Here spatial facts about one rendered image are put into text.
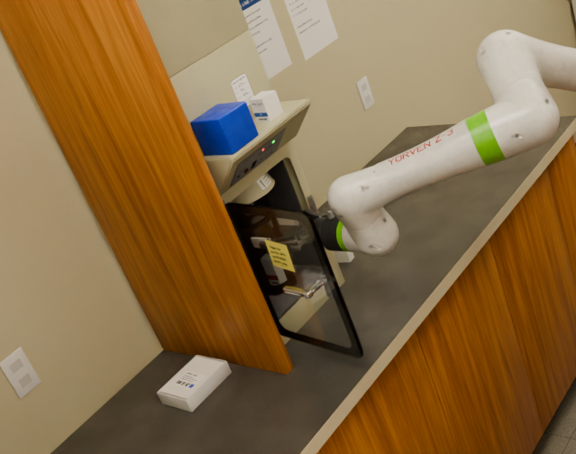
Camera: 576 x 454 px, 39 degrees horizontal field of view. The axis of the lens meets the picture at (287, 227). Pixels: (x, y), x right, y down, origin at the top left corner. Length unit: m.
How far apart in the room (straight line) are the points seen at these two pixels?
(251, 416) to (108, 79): 0.85
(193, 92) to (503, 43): 0.71
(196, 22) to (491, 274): 1.16
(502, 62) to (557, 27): 2.85
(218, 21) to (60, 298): 0.83
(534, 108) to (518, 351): 1.12
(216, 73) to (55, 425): 1.02
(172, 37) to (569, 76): 0.91
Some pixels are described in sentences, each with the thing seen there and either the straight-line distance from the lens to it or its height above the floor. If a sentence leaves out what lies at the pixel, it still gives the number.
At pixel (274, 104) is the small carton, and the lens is 2.02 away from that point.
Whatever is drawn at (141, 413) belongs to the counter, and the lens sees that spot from 2.21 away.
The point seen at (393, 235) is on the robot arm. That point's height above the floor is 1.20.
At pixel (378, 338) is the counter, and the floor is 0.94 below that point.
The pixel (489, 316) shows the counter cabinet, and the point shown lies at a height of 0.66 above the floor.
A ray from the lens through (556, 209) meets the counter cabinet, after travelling 2.91.
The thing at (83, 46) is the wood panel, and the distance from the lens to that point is 1.92.
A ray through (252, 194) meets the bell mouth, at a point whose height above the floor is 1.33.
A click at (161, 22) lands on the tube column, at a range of 1.92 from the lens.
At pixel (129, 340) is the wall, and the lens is 2.39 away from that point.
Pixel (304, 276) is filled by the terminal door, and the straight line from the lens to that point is 1.89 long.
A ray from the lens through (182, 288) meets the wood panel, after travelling 2.15.
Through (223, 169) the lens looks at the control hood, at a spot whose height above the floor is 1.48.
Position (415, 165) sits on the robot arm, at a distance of 1.81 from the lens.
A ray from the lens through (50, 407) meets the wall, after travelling 2.28.
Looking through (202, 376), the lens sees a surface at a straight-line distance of 2.15.
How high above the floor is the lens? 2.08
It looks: 24 degrees down
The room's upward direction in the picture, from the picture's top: 22 degrees counter-clockwise
